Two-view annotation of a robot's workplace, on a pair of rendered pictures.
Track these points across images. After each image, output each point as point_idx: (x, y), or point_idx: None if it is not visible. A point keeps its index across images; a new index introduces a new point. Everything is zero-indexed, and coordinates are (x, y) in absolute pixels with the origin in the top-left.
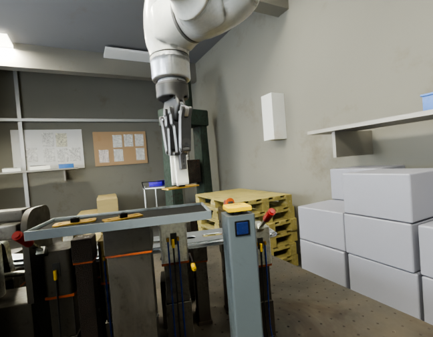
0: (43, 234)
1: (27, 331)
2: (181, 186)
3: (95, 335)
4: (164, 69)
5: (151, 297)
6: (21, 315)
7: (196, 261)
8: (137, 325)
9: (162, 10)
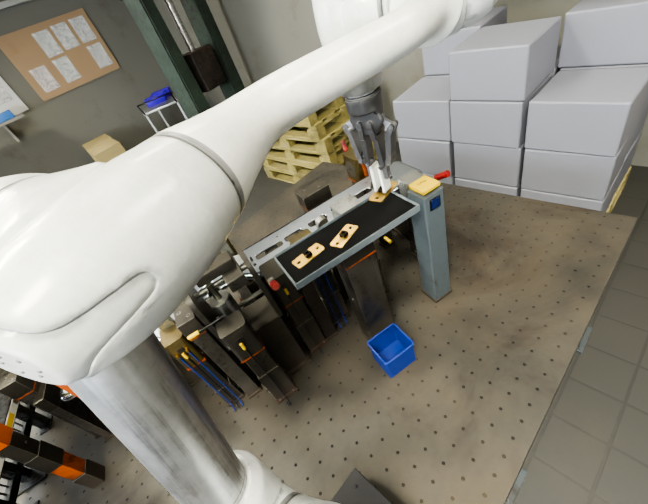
0: (309, 279)
1: (283, 331)
2: (387, 192)
3: (324, 310)
4: (364, 87)
5: (379, 277)
6: (276, 325)
7: None
8: (374, 297)
9: (363, 16)
